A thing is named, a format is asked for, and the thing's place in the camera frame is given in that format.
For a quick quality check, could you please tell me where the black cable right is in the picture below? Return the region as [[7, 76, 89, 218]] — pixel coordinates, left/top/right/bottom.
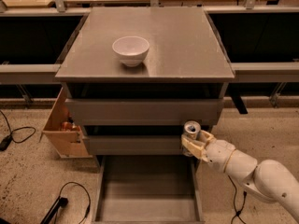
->
[[227, 175, 249, 224]]

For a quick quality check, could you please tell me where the black cable bottom left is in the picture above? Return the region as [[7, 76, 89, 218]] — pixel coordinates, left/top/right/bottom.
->
[[39, 181, 92, 224]]

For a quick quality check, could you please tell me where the white bowl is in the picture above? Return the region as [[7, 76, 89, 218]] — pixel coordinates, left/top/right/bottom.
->
[[112, 36, 150, 67]]

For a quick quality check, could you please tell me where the wooden box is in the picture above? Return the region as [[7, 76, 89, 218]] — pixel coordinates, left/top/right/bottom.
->
[[42, 90, 91, 158]]

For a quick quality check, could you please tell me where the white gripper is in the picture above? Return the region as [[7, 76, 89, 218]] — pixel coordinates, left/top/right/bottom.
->
[[181, 130, 235, 173]]

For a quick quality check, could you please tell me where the grey open bottom drawer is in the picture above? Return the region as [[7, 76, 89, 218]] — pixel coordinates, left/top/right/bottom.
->
[[92, 156, 205, 224]]

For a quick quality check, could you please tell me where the black adapter cable left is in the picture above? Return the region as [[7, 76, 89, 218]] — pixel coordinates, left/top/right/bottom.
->
[[0, 109, 37, 152]]

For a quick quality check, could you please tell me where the grey drawer cabinet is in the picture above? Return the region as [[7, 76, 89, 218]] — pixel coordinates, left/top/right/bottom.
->
[[55, 7, 235, 157]]

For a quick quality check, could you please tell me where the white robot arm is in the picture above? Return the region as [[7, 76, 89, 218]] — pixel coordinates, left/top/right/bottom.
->
[[181, 131, 299, 222]]

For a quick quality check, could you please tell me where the grey middle drawer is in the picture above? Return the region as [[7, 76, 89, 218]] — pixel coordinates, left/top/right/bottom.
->
[[83, 135, 183, 155]]

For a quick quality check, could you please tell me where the redbull can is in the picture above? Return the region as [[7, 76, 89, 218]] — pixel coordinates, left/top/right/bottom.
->
[[182, 121, 201, 157]]

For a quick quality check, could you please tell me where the grey top drawer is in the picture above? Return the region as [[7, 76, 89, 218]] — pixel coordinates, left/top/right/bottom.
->
[[65, 99, 223, 126]]

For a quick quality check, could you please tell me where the copper object in box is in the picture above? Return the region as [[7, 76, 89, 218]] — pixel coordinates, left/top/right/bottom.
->
[[61, 121, 79, 131]]

